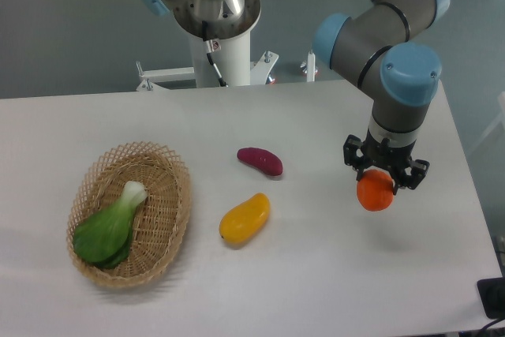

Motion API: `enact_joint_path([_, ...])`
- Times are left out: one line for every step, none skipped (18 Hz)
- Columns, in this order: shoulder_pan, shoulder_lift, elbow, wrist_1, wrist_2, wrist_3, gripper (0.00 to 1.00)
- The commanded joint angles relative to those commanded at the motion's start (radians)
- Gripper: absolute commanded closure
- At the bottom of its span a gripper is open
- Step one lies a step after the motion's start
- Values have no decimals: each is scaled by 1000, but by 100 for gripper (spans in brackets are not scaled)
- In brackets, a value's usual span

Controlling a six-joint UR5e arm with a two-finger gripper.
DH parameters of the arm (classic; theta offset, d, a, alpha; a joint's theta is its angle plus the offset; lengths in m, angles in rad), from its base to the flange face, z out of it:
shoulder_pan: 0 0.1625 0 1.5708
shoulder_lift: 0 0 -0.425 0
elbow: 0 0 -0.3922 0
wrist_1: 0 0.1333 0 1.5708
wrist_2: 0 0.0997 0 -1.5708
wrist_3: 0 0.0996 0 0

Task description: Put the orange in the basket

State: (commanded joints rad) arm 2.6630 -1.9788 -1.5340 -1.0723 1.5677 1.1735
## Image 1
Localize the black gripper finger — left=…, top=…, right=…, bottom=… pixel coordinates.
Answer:
left=342, top=134, right=371, bottom=181
left=391, top=158, right=429, bottom=196

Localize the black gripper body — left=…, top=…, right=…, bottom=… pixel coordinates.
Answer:
left=364, top=128, right=417, bottom=173

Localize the orange fruit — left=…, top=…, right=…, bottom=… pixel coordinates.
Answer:
left=357, top=170, right=394, bottom=212

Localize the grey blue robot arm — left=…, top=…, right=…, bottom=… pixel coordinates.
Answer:
left=142, top=0, right=451, bottom=189

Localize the woven wicker basket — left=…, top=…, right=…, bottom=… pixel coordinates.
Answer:
left=66, top=142, right=191, bottom=289

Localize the purple sweet potato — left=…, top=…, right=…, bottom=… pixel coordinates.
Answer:
left=237, top=148, right=283, bottom=177

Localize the yellow mango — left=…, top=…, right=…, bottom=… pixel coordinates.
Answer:
left=219, top=193, right=271, bottom=245

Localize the black device at edge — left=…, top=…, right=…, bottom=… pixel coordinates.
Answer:
left=477, top=277, right=504, bottom=319

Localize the green bok choy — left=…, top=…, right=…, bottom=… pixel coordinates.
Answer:
left=72, top=181, right=148, bottom=269

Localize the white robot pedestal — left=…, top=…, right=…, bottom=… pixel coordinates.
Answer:
left=136, top=30, right=279, bottom=92

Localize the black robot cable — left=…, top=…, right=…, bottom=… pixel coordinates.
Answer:
left=200, top=20, right=229, bottom=88

